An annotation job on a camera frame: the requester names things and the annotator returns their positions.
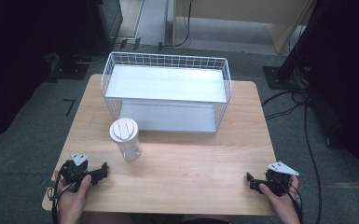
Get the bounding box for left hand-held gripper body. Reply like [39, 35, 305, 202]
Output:
[60, 152, 91, 191]

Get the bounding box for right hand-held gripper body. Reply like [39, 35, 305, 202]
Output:
[265, 161, 300, 198]

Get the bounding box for clear bottle with white lid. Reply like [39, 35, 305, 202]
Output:
[109, 117, 143, 162]

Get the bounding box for white wire shelf rack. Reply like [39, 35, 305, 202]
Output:
[100, 51, 233, 135]

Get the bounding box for person's right hand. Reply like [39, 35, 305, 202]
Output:
[258, 175, 303, 224]

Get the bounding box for person's left hand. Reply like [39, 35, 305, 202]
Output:
[56, 174, 93, 224]

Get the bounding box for dark stand foot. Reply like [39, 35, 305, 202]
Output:
[45, 51, 91, 82]

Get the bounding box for dark equipment box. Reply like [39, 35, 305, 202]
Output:
[87, 0, 124, 54]

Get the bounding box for light wooden cabinet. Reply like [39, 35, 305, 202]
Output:
[172, 0, 317, 54]

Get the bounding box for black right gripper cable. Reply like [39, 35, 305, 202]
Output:
[278, 178, 304, 224]

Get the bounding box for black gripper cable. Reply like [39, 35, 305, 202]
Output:
[50, 164, 77, 224]
[278, 178, 304, 224]

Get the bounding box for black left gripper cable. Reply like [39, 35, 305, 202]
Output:
[50, 164, 77, 224]

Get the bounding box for long black floor cable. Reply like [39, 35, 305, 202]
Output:
[303, 99, 323, 224]

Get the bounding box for looped black floor cables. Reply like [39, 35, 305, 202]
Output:
[260, 89, 309, 121]

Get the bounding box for black stand base plate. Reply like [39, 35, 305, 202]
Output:
[262, 64, 311, 91]

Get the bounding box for black hanging cable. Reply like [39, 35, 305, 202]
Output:
[158, 0, 193, 51]

